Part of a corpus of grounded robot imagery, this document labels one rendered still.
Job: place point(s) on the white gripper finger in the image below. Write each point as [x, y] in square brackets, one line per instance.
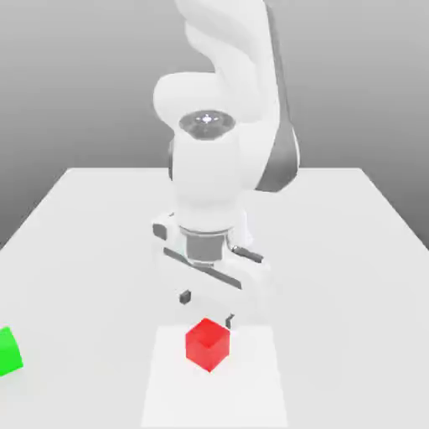
[230, 320]
[184, 297]

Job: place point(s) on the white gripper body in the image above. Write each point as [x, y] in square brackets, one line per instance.
[249, 285]

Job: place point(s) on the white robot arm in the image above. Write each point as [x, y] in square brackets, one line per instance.
[207, 174]

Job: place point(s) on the small red cube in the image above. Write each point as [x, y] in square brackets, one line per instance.
[207, 345]

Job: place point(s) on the small green cube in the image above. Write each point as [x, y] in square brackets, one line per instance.
[9, 352]

